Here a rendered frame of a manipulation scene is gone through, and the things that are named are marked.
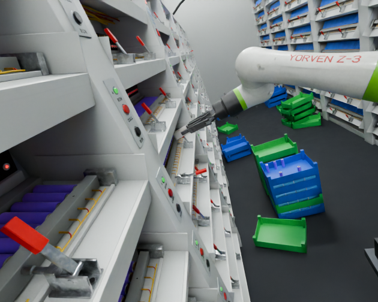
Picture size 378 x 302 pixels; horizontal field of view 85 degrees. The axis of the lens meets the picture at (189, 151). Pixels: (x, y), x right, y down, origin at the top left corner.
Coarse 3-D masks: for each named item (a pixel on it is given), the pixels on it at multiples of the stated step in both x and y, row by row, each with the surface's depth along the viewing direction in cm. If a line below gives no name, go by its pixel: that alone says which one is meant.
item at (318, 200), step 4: (268, 192) 158; (320, 196) 134; (272, 200) 148; (308, 200) 136; (312, 200) 136; (316, 200) 136; (320, 200) 136; (292, 204) 138; (296, 204) 138; (300, 204) 138; (304, 204) 138; (308, 204) 138; (312, 204) 138; (276, 208) 141; (280, 208) 140; (284, 208) 140; (288, 208) 140; (292, 208) 140; (296, 208) 140; (300, 208) 139; (280, 212) 142
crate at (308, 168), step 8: (280, 160) 146; (288, 160) 146; (296, 160) 146; (304, 160) 143; (264, 168) 148; (272, 168) 148; (280, 168) 145; (288, 168) 142; (296, 168) 139; (304, 168) 136; (312, 168) 126; (272, 176) 141; (288, 176) 129; (296, 176) 129; (304, 176) 129; (272, 184) 132
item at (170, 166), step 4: (176, 140) 91; (180, 140) 94; (172, 144) 87; (176, 144) 87; (172, 148) 84; (176, 148) 87; (180, 148) 87; (172, 152) 80; (180, 152) 84; (172, 156) 77; (176, 156) 80; (172, 160) 75; (168, 164) 72; (172, 164) 72; (176, 164) 74; (168, 168) 69; (172, 168) 72; (168, 172) 67; (176, 172) 70
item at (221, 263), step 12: (216, 192) 117; (216, 204) 108; (216, 216) 100; (216, 228) 94; (216, 240) 88; (216, 252) 80; (216, 264) 78; (228, 264) 78; (228, 276) 74; (228, 288) 70
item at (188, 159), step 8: (176, 128) 104; (192, 136) 102; (176, 152) 86; (184, 152) 85; (192, 152) 85; (168, 160) 80; (176, 160) 80; (184, 160) 79; (192, 160) 79; (176, 168) 74; (184, 168) 74; (192, 168) 73; (192, 176) 69; (176, 184) 65; (184, 184) 65; (192, 184) 65; (184, 192) 61; (192, 192) 62; (184, 200) 58; (192, 200) 62; (192, 208) 61
